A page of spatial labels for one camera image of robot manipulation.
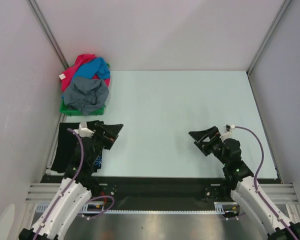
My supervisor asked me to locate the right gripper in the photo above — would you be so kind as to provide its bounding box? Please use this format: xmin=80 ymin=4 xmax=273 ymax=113
xmin=188 ymin=126 xmax=229 ymax=166

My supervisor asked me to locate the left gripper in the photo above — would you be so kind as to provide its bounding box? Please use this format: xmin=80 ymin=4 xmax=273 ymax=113
xmin=89 ymin=122 xmax=123 ymax=165

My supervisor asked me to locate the grey t shirt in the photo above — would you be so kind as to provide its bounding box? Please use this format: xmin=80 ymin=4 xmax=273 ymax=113
xmin=64 ymin=76 xmax=110 ymax=116

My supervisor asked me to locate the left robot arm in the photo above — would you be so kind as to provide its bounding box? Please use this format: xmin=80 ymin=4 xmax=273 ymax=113
xmin=18 ymin=121 xmax=123 ymax=240

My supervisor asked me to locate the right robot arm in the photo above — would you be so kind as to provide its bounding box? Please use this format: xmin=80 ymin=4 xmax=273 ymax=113
xmin=188 ymin=125 xmax=300 ymax=240

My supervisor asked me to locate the folded black t shirt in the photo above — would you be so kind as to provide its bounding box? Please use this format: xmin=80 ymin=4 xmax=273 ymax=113
xmin=50 ymin=120 xmax=105 ymax=174

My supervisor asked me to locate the green plastic bin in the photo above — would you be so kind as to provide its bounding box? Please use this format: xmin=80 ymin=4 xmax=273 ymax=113
xmin=59 ymin=63 xmax=111 ymax=117

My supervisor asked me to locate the blue t shirt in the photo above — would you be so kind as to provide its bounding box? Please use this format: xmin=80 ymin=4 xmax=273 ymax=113
xmin=72 ymin=57 xmax=111 ymax=80

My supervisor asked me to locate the pink t shirt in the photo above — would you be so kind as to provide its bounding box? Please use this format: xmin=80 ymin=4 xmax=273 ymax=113
xmin=59 ymin=54 xmax=111 ymax=92

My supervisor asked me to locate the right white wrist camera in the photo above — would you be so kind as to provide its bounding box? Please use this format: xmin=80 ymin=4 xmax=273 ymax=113
xmin=220 ymin=124 xmax=236 ymax=142

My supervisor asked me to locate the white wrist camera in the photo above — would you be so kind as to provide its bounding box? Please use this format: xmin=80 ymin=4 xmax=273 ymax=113
xmin=73 ymin=121 xmax=94 ymax=138
xmin=220 ymin=124 xmax=236 ymax=142

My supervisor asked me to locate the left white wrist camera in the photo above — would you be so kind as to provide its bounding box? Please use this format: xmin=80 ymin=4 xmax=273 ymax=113
xmin=73 ymin=121 xmax=94 ymax=138

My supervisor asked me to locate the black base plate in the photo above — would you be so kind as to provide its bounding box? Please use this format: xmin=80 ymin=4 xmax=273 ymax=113
xmin=40 ymin=174 xmax=282 ymax=211

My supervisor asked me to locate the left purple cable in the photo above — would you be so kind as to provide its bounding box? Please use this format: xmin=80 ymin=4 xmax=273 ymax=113
xmin=32 ymin=127 xmax=115 ymax=240

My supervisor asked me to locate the white slotted cable duct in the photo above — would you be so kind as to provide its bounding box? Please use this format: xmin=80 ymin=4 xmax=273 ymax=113
xmin=36 ymin=201 xmax=241 ymax=215

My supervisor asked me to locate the aluminium frame rail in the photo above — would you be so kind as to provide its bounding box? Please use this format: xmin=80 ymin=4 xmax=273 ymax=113
xmin=25 ymin=183 xmax=299 ymax=205

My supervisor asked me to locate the left aluminium corner post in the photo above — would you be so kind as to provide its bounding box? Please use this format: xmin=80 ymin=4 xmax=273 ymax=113
xmin=26 ymin=0 xmax=69 ymax=69

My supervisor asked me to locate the aluminium corner post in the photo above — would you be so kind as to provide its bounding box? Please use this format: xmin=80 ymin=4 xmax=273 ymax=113
xmin=26 ymin=0 xmax=69 ymax=69
xmin=246 ymin=0 xmax=293 ymax=77

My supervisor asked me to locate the right aluminium corner post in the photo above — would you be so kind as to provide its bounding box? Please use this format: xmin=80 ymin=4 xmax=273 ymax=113
xmin=246 ymin=0 xmax=293 ymax=77

